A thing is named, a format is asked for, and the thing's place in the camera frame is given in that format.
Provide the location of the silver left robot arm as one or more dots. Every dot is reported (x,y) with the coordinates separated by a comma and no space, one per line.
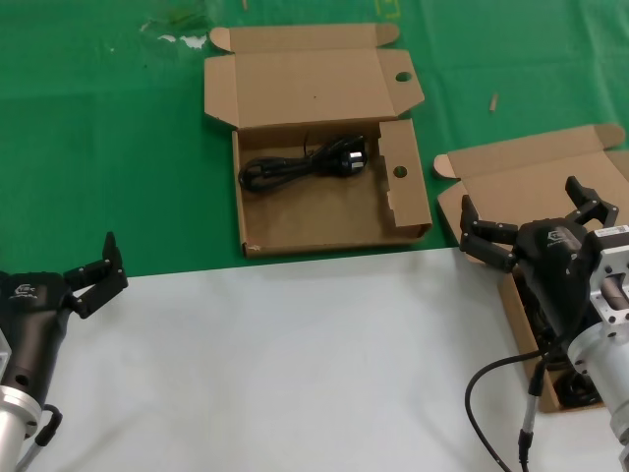
(15,423)

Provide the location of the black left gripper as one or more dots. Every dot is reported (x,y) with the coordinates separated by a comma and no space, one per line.
(34,314)

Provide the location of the green table mat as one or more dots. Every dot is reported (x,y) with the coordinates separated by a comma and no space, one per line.
(98,147)

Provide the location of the white paper scrap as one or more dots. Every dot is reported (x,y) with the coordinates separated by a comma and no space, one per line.
(194,41)

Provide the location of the left wrist silver camera mount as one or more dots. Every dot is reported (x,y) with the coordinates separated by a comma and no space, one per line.
(4,356)

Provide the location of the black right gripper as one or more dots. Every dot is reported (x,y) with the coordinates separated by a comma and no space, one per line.
(553,270)

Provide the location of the open cardboard box round hole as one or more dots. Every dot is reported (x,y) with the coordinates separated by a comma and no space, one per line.
(314,216)

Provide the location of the right wrist silver camera mount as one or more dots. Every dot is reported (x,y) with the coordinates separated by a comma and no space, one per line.
(609,265)

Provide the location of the wrist silver camera mount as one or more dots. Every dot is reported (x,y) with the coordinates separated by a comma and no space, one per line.
(4,356)
(609,265)

